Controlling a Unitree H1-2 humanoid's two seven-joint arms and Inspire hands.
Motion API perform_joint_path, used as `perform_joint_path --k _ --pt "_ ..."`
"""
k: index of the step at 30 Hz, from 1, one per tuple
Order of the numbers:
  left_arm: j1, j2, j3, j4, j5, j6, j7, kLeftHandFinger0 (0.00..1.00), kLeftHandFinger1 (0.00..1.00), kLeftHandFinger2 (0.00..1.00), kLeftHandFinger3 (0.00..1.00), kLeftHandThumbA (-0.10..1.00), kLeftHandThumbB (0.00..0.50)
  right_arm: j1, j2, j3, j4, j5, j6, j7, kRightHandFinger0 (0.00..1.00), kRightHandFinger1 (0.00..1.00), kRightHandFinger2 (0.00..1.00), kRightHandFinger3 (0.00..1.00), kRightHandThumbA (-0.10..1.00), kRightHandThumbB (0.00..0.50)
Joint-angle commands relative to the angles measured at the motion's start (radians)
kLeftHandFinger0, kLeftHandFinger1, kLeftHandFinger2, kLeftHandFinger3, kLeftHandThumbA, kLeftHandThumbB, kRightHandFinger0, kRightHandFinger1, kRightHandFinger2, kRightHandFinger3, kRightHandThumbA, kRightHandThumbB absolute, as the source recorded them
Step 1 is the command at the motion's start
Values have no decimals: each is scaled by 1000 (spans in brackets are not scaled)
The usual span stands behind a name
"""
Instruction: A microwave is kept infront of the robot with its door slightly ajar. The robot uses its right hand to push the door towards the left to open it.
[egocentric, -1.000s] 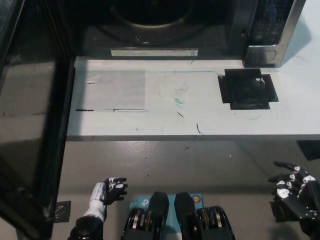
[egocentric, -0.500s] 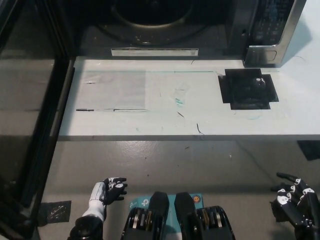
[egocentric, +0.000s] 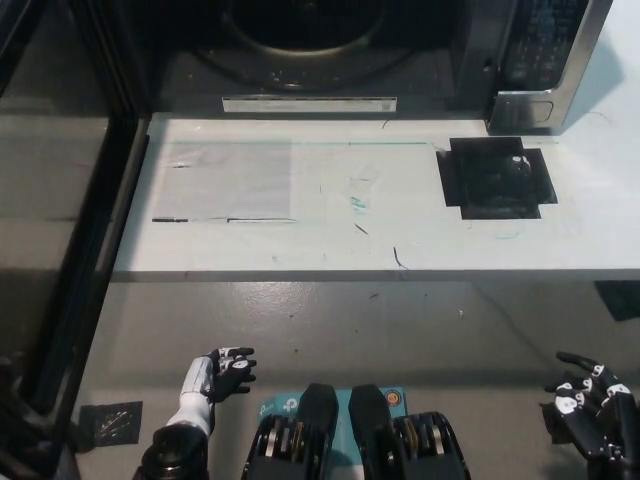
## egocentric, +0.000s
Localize glass microwave turntable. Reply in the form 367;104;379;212
218;0;407;57

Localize black floor tape patch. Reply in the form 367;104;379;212
78;400;144;449
538;399;569;446

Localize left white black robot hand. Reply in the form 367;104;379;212
180;346;258;404

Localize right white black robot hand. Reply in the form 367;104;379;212
543;351;639;461

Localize black tape patch on table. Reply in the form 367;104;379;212
434;137;559;221

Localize robot legs and feet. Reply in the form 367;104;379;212
242;382;474;480

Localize silver microwave rating label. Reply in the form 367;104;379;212
221;95;399;115

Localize clear plastic tape sheet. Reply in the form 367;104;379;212
150;141;297;224

